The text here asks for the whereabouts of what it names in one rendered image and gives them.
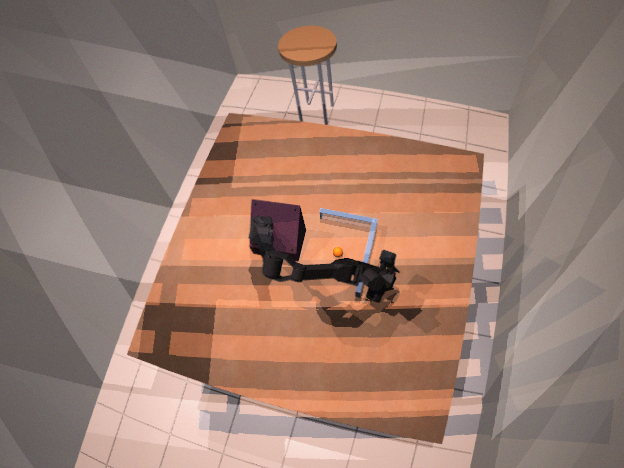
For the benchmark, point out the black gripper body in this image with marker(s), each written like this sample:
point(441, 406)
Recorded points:
point(387, 259)

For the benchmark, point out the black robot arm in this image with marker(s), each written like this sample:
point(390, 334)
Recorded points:
point(341, 269)

